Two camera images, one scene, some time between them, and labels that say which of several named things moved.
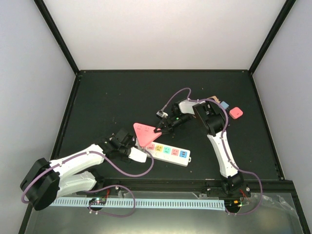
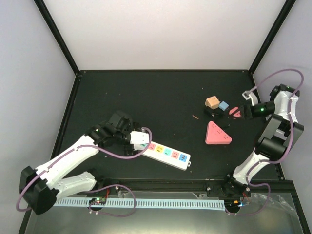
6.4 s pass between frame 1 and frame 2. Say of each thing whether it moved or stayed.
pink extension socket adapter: moved
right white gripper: moved
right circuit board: stayed
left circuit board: stayed
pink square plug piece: stayed
